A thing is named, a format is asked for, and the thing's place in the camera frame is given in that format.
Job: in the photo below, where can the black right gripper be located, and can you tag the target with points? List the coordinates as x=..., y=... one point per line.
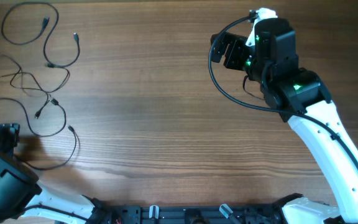
x=238, y=45

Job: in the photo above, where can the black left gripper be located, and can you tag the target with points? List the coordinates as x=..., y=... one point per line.
x=10, y=131

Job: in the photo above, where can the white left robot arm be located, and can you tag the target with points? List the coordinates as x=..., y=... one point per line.
x=22, y=195

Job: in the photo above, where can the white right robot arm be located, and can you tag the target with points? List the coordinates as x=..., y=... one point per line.
x=299, y=96

